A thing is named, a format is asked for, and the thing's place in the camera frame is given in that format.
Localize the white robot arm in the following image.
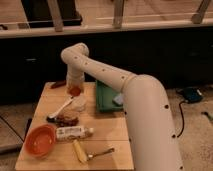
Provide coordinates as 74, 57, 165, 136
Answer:
61, 43, 185, 171

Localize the blue device on floor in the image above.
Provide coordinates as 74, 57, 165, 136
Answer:
182, 88, 203, 103

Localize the white paper cup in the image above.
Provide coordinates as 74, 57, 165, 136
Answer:
71, 96, 86, 112

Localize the orange bowl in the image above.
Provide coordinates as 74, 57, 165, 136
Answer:
24, 124, 56, 158

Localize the green tray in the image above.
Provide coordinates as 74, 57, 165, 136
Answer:
95, 80, 123, 113

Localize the light blue sponge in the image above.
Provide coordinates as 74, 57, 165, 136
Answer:
113, 93, 123, 106

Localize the white handled dish brush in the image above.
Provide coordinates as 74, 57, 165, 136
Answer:
46, 96, 74, 122

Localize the brown chocolate pastry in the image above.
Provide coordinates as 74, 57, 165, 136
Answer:
56, 115, 79, 126

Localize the black cable on floor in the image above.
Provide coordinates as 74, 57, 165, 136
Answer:
175, 99, 186, 138

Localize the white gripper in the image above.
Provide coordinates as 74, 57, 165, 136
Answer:
66, 66, 85, 89

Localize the white plastic bottle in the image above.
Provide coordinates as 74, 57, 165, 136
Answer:
56, 126, 94, 140

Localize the red apple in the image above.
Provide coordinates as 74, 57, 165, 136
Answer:
68, 86, 81, 97

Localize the dark red sausage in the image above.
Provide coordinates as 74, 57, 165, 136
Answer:
50, 80, 66, 89

